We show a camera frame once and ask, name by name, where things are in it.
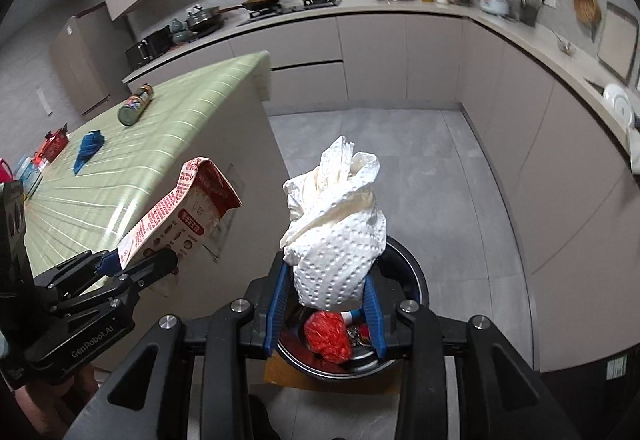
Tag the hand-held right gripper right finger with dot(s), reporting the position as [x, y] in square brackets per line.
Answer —
[375, 320]

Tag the white paper towel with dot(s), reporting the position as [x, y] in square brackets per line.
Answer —
[335, 240]

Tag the lidded wok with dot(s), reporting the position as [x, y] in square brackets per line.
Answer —
[205, 19]

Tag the blue plastic bag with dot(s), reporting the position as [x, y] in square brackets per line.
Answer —
[90, 147]

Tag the black countertop oven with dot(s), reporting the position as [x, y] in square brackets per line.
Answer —
[145, 49]

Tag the steel faucet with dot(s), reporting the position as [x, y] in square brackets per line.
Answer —
[565, 46]

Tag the white plate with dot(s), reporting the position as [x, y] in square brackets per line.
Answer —
[617, 102]

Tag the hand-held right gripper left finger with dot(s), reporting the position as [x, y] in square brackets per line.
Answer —
[277, 315]

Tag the white wall panel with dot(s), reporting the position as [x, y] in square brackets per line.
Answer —
[45, 101]

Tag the white blue tub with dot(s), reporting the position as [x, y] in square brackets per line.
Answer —
[27, 170]

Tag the person's left forearm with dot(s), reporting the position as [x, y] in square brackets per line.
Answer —
[50, 395]

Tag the red enamel pot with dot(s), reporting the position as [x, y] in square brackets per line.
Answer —
[52, 147]

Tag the woven basket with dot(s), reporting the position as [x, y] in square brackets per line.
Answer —
[586, 5]

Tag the beige refrigerator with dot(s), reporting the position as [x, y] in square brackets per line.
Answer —
[85, 65]

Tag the dark utensil holder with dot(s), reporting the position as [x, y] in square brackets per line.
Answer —
[529, 12]

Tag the grey rectangular tray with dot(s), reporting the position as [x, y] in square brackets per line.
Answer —
[617, 40]

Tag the black trash bin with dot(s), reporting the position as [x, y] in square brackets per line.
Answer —
[410, 270]

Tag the gas stove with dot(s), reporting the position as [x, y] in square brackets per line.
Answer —
[295, 7]

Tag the green teapot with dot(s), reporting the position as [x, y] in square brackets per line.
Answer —
[179, 32]

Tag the red white carton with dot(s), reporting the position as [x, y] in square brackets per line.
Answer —
[195, 210]

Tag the snack tube can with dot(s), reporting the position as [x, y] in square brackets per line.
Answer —
[135, 105]

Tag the beige kitchen counter cabinets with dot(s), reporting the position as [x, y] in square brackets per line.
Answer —
[375, 55]

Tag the black frying pan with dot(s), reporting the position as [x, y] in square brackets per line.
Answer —
[262, 0]

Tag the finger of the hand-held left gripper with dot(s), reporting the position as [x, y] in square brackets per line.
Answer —
[155, 267]
[107, 262]

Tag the red thermos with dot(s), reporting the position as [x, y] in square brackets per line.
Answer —
[4, 170]

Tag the red plastic bag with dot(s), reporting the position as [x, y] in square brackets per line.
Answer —
[325, 335]

